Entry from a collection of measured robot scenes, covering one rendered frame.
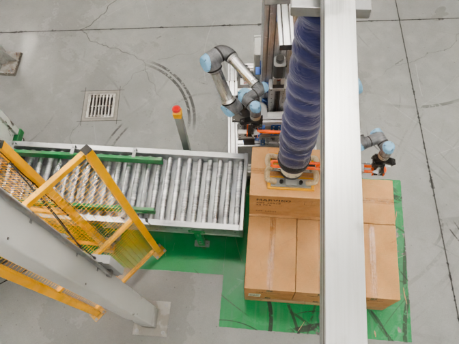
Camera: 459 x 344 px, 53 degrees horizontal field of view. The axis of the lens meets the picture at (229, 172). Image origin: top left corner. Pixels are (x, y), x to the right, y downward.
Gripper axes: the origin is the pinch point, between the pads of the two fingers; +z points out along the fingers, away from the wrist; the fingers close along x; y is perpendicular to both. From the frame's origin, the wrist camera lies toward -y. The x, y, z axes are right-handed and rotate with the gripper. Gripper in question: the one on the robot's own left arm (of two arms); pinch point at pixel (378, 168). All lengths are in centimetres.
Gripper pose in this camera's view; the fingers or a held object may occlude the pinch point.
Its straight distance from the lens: 343.9
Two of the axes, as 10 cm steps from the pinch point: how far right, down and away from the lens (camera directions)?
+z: 0.3, 4.0, 9.2
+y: -10.0, -0.6, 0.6
